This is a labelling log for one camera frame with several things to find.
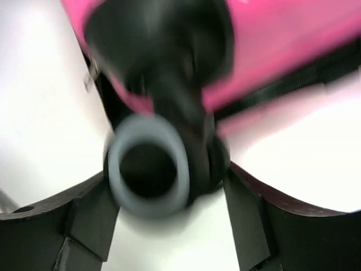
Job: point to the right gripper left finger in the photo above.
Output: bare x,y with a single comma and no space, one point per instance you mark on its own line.
71,230

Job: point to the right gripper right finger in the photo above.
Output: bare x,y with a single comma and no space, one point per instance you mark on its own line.
274,231

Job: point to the pink hard-shell suitcase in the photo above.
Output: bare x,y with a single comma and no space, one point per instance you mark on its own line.
182,66

